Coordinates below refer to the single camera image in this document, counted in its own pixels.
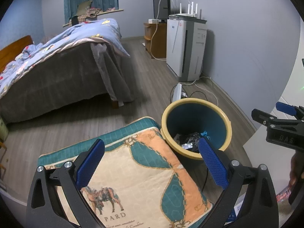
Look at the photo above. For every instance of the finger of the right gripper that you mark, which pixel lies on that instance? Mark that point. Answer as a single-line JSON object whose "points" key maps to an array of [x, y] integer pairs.
{"points": [[295, 111], [272, 121]]}

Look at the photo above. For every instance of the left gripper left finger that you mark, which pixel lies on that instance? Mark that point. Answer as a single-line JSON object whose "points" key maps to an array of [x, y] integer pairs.
{"points": [[44, 208]]}

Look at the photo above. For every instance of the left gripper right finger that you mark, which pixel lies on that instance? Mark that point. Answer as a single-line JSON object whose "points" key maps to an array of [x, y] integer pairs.
{"points": [[259, 207]]}

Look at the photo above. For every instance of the black plastic bag trash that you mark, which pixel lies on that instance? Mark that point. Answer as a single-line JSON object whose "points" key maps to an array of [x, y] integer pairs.
{"points": [[189, 142]]}

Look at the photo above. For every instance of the yellow teal trash bin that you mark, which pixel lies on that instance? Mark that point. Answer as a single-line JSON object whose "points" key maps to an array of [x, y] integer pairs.
{"points": [[190, 115]]}

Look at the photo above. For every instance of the person right hand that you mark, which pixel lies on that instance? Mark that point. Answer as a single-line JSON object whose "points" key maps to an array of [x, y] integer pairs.
{"points": [[296, 168]]}

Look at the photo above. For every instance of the white board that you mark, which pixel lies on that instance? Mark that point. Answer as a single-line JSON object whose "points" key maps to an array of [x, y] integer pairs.
{"points": [[272, 156]]}

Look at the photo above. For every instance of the white power strip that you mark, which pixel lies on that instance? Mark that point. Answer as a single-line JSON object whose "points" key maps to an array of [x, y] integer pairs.
{"points": [[178, 93]]}

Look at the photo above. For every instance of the teal orange horse rug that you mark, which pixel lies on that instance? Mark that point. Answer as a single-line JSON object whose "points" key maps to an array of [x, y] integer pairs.
{"points": [[140, 182]]}

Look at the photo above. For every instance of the white air purifier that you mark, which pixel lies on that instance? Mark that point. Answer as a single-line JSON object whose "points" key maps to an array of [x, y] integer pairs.
{"points": [[185, 46]]}

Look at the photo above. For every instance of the white wifi router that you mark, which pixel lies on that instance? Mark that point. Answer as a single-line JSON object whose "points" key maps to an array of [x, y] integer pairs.
{"points": [[192, 11]]}

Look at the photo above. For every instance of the wooden tv cabinet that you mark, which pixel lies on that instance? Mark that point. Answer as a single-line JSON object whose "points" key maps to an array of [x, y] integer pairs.
{"points": [[155, 39]]}

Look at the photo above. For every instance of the bed with grey cover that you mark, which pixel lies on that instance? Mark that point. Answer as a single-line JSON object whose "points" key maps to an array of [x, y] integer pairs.
{"points": [[78, 73]]}

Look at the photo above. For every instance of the wooden headboard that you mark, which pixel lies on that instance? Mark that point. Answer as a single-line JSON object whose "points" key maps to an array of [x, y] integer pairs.
{"points": [[9, 53]]}

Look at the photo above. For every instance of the black tv monitor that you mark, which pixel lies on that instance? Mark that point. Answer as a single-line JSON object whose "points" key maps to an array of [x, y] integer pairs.
{"points": [[162, 9]]}

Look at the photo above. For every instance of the light blue quilt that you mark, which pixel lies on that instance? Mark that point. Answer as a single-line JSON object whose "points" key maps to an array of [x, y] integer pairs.
{"points": [[98, 31]]}

